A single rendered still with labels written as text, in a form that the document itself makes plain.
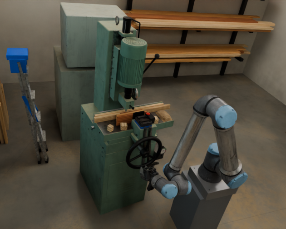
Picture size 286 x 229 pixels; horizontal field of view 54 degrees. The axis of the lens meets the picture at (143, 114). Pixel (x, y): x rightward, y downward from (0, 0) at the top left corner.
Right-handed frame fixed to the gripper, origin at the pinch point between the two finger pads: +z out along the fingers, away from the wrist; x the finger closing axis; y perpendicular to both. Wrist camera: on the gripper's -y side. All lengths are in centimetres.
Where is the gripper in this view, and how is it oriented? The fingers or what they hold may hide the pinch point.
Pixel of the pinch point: (141, 171)
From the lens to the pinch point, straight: 204.5
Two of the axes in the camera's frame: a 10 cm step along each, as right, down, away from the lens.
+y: -0.1, -9.6, -2.8
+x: -8.7, 1.5, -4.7
